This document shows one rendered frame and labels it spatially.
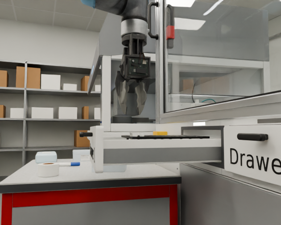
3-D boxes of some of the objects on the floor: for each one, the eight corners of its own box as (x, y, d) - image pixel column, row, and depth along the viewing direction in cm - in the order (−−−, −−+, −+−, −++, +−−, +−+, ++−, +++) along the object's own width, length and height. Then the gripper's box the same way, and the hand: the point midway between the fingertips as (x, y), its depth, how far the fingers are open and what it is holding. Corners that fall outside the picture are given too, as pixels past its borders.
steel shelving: (-77, 197, 351) (-69, 52, 364) (-63, 189, 397) (-56, 60, 410) (165, 179, 480) (164, 72, 493) (154, 174, 525) (154, 77, 538)
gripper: (117, 30, 67) (115, 112, 66) (158, 34, 70) (157, 114, 68) (113, 41, 76) (111, 114, 74) (150, 45, 78) (149, 115, 77)
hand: (131, 110), depth 74 cm, fingers open, 3 cm apart
